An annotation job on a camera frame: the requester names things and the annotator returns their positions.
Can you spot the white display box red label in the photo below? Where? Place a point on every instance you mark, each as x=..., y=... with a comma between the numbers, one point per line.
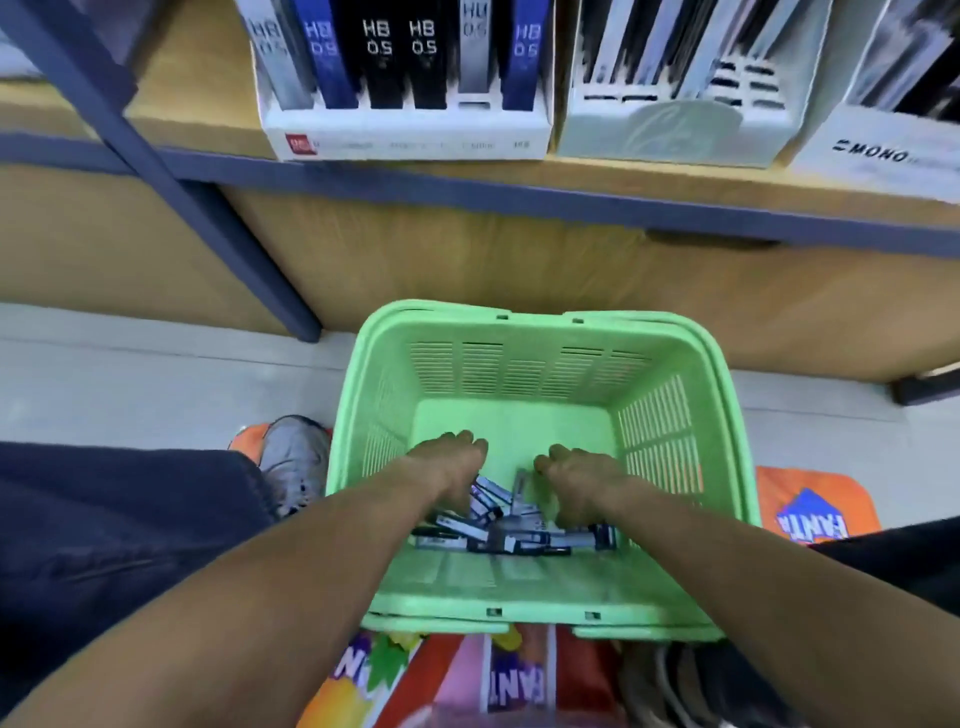
x=405, y=138

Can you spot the person's right hand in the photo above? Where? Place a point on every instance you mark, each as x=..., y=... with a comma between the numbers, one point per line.
x=582, y=480

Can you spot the clear plastic display box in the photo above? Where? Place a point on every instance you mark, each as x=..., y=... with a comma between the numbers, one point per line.
x=885, y=158

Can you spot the green plastic basket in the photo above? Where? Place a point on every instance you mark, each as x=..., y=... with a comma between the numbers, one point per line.
x=660, y=390

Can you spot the pale green display box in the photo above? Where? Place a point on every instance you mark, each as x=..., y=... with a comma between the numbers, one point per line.
x=675, y=135

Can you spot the person's left forearm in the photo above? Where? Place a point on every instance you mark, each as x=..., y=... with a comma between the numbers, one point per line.
x=240, y=615

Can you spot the grey sneaker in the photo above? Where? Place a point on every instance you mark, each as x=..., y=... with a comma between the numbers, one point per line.
x=296, y=458
x=675, y=687

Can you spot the pile of lead cases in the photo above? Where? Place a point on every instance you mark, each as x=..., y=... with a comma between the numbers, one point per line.
x=510, y=525

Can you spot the person's right forearm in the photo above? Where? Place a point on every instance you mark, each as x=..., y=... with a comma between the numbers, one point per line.
x=780, y=615

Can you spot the colourful printed mat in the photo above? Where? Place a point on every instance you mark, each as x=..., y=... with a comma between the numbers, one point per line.
x=810, y=507

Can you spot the person's left hand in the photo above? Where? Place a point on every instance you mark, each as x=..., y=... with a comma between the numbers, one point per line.
x=447, y=468

